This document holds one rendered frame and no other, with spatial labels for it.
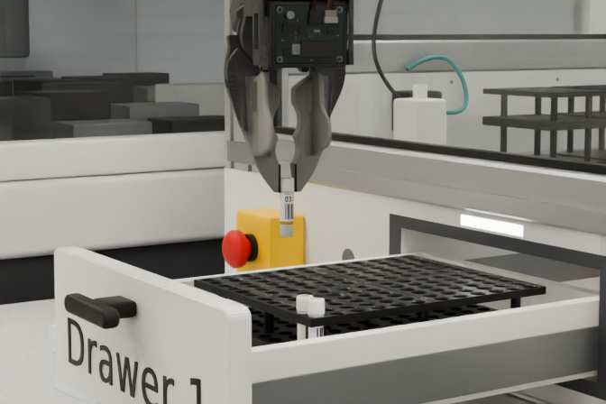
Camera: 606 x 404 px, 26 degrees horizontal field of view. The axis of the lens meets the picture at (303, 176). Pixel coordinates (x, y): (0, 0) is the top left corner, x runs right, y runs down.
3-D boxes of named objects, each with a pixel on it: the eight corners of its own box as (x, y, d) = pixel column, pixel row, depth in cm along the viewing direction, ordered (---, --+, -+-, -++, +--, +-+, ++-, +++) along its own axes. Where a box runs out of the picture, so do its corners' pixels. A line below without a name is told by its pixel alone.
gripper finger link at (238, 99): (224, 128, 100) (229, 12, 99) (221, 127, 101) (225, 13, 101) (285, 130, 101) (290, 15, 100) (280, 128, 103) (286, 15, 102)
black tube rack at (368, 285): (310, 408, 93) (310, 318, 92) (194, 356, 108) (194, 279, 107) (544, 365, 105) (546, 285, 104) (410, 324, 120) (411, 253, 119)
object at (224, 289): (310, 327, 92) (310, 319, 92) (194, 286, 107) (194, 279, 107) (332, 324, 93) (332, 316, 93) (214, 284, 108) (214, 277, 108)
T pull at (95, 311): (105, 331, 89) (105, 311, 89) (62, 311, 96) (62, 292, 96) (152, 325, 91) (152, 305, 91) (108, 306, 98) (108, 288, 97)
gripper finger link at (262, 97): (252, 198, 97) (257, 73, 96) (236, 189, 102) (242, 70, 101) (293, 199, 97) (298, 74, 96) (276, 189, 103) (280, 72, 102)
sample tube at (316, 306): (327, 362, 94) (327, 299, 93) (313, 365, 93) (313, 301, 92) (318, 359, 95) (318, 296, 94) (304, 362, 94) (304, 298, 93)
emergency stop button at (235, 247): (237, 271, 135) (236, 233, 135) (218, 265, 138) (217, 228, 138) (261, 269, 137) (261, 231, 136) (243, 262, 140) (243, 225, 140)
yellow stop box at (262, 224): (263, 287, 135) (263, 217, 134) (229, 276, 141) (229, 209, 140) (306, 282, 138) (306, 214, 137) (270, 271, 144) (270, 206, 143)
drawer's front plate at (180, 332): (229, 481, 83) (227, 310, 82) (56, 379, 108) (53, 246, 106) (252, 475, 84) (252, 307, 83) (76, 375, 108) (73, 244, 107)
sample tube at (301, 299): (316, 359, 95) (316, 296, 94) (302, 361, 94) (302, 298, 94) (307, 355, 96) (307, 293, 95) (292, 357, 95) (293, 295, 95)
